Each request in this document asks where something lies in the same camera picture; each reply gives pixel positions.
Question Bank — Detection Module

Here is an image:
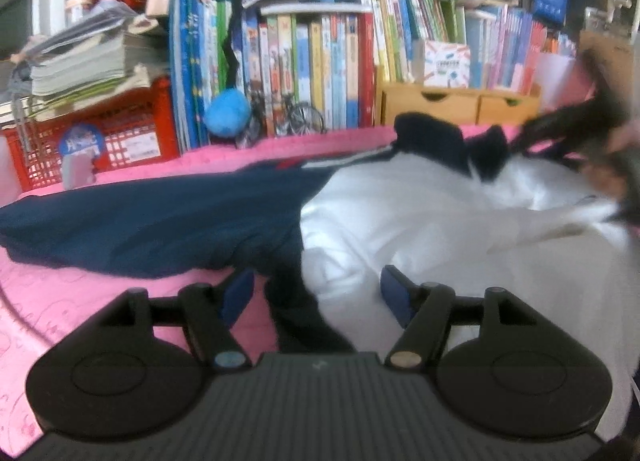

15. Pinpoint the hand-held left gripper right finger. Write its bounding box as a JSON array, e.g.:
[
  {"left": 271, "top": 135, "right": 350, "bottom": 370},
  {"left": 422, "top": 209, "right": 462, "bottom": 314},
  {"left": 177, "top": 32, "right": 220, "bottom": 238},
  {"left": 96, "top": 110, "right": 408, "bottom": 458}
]
[{"left": 380, "top": 265, "right": 526, "bottom": 372}]

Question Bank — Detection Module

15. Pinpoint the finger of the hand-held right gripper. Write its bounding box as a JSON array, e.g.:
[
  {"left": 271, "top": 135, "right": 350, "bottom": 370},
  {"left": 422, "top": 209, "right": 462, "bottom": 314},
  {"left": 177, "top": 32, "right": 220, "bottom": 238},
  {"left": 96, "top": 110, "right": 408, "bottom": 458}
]
[{"left": 520, "top": 101, "right": 608, "bottom": 160}]

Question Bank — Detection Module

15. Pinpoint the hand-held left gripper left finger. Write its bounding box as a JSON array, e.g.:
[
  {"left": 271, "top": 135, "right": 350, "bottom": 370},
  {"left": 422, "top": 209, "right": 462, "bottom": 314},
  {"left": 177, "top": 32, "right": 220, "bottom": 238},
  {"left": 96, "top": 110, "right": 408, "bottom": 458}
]
[{"left": 101, "top": 268, "right": 256, "bottom": 372}]

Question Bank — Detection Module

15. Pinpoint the navy and white jacket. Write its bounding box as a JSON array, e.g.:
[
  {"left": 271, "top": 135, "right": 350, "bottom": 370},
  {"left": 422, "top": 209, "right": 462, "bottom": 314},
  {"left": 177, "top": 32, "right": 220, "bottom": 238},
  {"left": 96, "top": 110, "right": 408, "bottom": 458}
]
[{"left": 0, "top": 112, "right": 640, "bottom": 442}]

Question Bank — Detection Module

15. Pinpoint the pink triangular board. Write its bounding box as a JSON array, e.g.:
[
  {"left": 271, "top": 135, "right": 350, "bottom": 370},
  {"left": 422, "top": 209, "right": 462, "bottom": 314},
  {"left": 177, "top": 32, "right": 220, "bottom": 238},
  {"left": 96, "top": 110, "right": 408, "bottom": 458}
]
[{"left": 539, "top": 53, "right": 597, "bottom": 112}]

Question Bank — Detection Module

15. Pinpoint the brown cardboard box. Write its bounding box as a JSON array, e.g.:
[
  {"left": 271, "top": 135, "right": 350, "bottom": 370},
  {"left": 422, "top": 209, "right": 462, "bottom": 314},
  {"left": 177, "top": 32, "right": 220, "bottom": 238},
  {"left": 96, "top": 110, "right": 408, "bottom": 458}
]
[{"left": 579, "top": 30, "right": 640, "bottom": 94}]

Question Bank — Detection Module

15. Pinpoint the row of thin pastel books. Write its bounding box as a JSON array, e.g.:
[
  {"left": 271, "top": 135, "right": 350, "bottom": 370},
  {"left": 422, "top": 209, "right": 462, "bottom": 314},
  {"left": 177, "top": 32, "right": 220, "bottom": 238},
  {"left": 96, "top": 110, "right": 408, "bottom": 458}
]
[{"left": 360, "top": 0, "right": 577, "bottom": 94}]

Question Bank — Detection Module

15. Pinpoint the wooden drawer box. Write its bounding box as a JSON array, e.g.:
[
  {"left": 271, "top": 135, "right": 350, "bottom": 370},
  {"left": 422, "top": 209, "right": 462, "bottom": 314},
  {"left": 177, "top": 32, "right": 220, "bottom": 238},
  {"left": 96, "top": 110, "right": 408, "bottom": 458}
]
[{"left": 377, "top": 80, "right": 542, "bottom": 128}]

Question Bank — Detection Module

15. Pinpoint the white patterned box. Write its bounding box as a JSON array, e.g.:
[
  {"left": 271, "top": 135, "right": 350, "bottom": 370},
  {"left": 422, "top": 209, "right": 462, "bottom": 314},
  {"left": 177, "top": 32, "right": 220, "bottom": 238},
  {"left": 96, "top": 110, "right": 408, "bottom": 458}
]
[{"left": 424, "top": 40, "right": 472, "bottom": 88}]

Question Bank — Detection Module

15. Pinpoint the small blue plush ball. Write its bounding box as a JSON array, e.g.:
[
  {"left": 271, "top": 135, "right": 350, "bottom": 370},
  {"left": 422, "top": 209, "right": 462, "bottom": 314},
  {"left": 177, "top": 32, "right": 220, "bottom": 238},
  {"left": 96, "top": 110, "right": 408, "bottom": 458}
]
[{"left": 205, "top": 88, "right": 252, "bottom": 138}]

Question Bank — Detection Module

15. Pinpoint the pink blanket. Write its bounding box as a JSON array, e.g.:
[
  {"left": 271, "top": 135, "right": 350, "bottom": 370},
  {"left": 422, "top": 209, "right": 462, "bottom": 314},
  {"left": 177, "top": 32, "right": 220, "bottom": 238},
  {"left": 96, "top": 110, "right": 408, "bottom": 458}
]
[{"left": 0, "top": 123, "right": 640, "bottom": 458}]

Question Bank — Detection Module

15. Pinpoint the miniature black bicycle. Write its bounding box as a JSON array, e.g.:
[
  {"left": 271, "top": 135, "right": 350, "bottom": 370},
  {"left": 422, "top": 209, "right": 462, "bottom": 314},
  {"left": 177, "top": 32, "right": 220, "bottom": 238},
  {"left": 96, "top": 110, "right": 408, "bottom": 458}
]
[{"left": 250, "top": 90, "right": 327, "bottom": 138}]

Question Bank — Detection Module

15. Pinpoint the large red plastic crate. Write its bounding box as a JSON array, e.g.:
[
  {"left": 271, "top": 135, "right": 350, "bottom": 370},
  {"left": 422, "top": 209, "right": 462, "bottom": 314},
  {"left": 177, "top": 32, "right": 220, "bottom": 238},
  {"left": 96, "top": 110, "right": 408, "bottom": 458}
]
[{"left": 0, "top": 76, "right": 181, "bottom": 192}]

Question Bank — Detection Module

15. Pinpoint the blue and white label tag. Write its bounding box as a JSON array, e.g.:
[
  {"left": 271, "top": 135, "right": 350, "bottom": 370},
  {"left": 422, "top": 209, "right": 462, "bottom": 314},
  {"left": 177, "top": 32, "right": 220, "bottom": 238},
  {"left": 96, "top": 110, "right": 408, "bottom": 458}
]
[{"left": 59, "top": 123, "right": 105, "bottom": 190}]

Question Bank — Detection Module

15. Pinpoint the row of tall blue books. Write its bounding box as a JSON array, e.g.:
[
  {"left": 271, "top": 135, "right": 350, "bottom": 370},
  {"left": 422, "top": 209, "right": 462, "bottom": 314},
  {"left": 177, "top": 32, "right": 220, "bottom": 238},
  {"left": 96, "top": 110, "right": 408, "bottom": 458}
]
[{"left": 169, "top": 0, "right": 237, "bottom": 152}]

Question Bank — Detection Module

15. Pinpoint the row of colourful picture books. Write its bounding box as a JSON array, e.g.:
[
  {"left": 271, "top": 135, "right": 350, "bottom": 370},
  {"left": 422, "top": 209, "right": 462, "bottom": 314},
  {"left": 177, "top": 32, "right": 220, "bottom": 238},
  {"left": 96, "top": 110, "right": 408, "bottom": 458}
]
[{"left": 239, "top": 10, "right": 377, "bottom": 138}]

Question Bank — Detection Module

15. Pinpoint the translucent plastic box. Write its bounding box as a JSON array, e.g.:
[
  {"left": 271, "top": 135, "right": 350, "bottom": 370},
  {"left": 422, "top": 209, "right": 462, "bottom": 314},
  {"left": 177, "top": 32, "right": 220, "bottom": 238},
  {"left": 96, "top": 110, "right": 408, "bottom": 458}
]
[{"left": 0, "top": 133, "right": 23, "bottom": 206}]

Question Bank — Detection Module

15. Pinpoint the stack of worn books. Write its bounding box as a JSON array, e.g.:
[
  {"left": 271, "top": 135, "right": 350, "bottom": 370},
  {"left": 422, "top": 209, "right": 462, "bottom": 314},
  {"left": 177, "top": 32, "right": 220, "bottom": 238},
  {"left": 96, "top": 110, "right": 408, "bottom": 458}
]
[{"left": 10, "top": 0, "right": 172, "bottom": 118}]

